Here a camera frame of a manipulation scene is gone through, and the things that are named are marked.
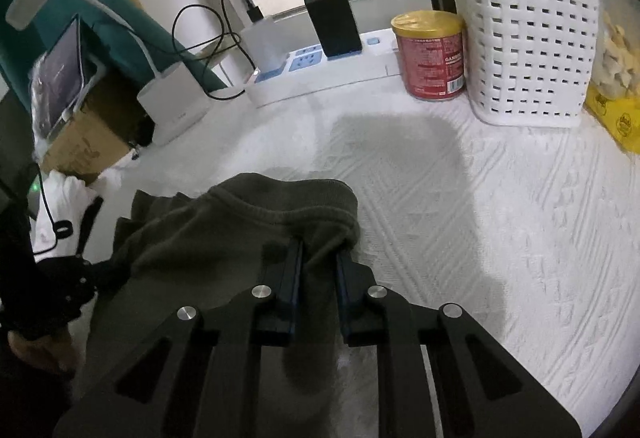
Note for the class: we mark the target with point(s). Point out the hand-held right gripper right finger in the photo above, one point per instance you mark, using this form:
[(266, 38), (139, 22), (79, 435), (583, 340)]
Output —
[(344, 278)]

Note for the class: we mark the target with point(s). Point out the white crumpled garment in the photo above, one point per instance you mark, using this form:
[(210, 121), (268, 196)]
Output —
[(65, 198)]

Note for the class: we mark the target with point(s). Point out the white desk lamp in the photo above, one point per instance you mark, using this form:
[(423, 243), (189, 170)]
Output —
[(175, 103)]

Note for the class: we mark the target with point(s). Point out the person's left forearm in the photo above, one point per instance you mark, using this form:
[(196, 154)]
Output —
[(30, 403)]

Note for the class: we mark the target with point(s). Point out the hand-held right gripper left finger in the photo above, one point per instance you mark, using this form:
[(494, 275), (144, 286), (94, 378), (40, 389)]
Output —
[(295, 268)]

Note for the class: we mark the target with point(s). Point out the clear plastic wrap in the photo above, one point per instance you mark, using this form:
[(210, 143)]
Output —
[(37, 118)]

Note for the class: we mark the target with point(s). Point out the person's left hand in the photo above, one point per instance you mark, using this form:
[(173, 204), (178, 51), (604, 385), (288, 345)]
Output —
[(35, 350)]

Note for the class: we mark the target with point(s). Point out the yellow packet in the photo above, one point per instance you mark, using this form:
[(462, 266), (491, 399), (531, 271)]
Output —
[(615, 123)]

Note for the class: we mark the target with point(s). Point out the white charger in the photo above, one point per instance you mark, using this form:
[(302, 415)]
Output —
[(265, 43)]

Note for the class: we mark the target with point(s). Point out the cardboard box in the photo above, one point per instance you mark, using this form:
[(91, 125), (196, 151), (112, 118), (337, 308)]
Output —
[(85, 143)]

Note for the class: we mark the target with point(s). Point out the black charger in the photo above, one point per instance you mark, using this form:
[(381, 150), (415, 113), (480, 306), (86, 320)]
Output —
[(332, 23)]

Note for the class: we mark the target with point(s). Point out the white plastic basket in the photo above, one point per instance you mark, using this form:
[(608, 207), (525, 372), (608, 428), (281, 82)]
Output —
[(525, 43)]

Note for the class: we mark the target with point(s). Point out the olive green shirt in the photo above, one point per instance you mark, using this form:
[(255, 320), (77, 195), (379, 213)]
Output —
[(200, 243)]

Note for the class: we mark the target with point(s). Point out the red can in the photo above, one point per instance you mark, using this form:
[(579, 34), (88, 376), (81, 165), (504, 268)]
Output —
[(430, 63)]

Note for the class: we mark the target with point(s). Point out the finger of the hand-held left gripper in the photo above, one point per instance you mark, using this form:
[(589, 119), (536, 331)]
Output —
[(105, 270)]

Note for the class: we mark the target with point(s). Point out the white power strip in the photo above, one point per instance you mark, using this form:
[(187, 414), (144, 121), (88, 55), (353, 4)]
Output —
[(325, 73)]

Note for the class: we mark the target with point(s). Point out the grey tablet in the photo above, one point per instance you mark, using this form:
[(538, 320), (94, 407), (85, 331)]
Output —
[(60, 73)]

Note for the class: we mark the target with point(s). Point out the clear snack jar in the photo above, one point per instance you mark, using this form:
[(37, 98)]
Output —
[(617, 53)]

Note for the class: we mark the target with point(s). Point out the white textured table cover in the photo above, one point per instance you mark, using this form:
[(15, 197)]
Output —
[(500, 218)]

